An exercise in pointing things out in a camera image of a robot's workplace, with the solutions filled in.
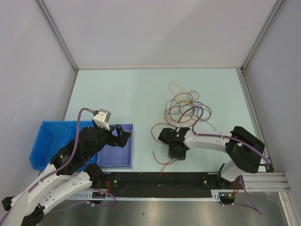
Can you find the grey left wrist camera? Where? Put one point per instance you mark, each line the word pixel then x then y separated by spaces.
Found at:
pixel 101 119

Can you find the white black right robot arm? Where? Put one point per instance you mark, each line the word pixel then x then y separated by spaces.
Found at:
pixel 244 149

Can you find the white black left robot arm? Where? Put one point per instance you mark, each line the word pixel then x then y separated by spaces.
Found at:
pixel 65 175

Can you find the purple plastic bin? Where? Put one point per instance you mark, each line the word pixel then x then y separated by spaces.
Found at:
pixel 118 157

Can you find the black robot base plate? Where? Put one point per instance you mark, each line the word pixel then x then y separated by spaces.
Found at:
pixel 165 185

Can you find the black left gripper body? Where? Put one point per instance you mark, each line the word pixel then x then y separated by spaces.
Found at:
pixel 113 140

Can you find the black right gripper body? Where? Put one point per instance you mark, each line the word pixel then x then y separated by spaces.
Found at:
pixel 174 153

